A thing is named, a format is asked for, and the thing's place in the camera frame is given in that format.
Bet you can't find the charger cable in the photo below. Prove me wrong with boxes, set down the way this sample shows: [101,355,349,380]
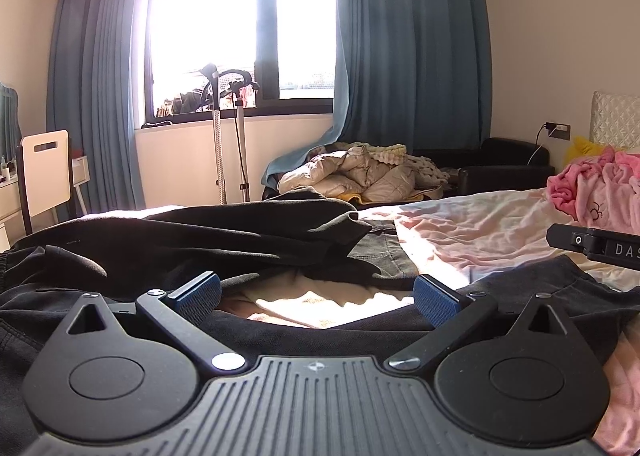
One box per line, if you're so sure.
[532,125,551,167]

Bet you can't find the beige duvet pile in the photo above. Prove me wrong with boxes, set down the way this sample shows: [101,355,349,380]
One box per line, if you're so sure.
[277,146,416,204]

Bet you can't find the pink blanket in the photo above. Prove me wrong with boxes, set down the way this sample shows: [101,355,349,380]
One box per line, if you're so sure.
[546,146,640,243]

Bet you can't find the white chair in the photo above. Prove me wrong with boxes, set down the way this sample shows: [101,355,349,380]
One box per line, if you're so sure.
[17,129,78,234]

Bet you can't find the garment steamer stand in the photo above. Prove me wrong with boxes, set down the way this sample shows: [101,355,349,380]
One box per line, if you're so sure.
[200,64,261,204]

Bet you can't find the white quilted headboard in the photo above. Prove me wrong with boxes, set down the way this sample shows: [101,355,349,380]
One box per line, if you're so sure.
[590,90,640,156]

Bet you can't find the blue curtain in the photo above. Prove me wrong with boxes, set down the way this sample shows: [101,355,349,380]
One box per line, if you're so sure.
[46,0,158,212]
[262,0,496,189]

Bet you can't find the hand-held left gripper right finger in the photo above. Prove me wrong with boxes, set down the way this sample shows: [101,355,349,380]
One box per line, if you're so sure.
[384,273,576,373]

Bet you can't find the wavy edged mirror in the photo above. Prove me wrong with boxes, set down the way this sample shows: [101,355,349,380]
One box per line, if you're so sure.
[0,81,22,162]

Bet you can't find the yellow pillow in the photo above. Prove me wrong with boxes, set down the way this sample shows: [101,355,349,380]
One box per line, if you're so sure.
[564,136,618,168]

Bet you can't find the white dressing table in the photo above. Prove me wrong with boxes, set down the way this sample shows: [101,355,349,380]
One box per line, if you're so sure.
[0,179,23,237]

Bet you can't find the cream fluffy blanket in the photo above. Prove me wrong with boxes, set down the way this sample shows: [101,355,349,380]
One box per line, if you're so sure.
[367,143,407,158]

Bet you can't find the floral blanket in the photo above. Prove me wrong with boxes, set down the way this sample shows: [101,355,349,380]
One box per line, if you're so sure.
[405,153,451,187]

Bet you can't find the black armchair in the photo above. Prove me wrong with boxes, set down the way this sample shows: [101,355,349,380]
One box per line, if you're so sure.
[415,137,557,197]

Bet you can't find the drying laundry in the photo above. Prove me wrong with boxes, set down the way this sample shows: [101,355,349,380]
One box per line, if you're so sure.
[157,84,258,117]

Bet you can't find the dark framed window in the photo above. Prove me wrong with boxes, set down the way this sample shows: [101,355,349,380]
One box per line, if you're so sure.
[144,0,337,126]

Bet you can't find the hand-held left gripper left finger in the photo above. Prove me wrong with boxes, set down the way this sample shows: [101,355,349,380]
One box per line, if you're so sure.
[64,270,248,377]

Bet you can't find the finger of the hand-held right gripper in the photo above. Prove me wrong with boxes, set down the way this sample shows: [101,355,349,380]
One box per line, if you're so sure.
[545,223,603,254]

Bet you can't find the black pants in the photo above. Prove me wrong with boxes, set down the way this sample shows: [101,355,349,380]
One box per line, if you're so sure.
[0,189,373,302]

